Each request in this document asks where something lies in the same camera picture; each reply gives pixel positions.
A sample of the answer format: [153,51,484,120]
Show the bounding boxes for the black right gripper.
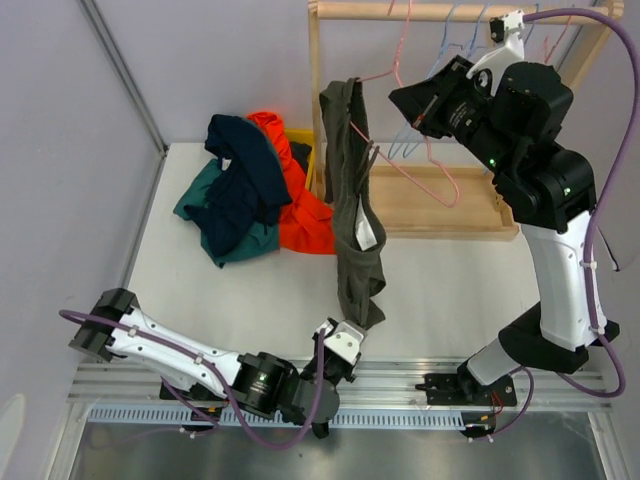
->
[393,54,520,177]

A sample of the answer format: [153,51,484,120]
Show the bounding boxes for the blue hanger with navy shorts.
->
[388,1,463,159]

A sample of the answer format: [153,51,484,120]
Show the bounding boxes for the pink hanger with olive shorts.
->
[357,0,460,209]

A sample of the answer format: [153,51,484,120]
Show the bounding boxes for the olive green shorts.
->
[319,78,387,330]

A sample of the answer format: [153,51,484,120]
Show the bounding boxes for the teal green shorts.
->
[173,157,279,268]

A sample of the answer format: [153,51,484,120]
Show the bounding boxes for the orange shorts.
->
[248,111,335,255]

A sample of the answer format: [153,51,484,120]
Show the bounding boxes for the navy blue shorts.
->
[184,114,292,257]

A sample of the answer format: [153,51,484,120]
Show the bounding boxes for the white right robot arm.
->
[389,57,620,404]

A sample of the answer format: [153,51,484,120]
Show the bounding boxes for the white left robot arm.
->
[59,288,367,450]

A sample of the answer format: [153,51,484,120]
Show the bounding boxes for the wooden clothes rack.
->
[304,0,626,241]

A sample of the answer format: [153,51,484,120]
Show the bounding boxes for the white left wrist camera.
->
[315,318,367,367]

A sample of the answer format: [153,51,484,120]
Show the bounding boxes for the aluminium mounting rail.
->
[67,319,614,414]

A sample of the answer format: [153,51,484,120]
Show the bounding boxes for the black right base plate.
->
[414,373,517,407]

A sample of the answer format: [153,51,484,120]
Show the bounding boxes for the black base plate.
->
[159,377,227,402]
[414,373,517,407]

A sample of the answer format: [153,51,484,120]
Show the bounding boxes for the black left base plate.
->
[159,377,227,402]

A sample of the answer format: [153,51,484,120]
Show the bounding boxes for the white slotted cable duct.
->
[87,405,466,431]

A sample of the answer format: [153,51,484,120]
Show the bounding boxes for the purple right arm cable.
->
[469,8,640,444]

